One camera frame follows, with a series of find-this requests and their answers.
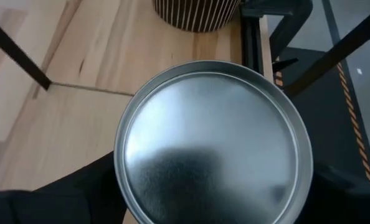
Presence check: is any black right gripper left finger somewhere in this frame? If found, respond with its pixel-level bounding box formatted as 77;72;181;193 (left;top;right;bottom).
0;151;128;224

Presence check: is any black rig frame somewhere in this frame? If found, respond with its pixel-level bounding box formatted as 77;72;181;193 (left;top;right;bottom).
239;0;313;75

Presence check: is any black white striped planter pot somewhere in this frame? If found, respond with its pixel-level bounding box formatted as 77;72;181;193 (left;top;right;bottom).
153;0;242;34

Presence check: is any pineapple label tin can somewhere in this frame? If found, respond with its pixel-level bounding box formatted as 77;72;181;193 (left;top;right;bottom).
113;60;314;224

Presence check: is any yellow black hazard tape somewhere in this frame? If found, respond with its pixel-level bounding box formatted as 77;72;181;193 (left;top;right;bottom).
336;62;370;185

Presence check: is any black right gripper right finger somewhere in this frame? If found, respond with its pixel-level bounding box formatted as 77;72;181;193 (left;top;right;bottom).
293;164;370;224

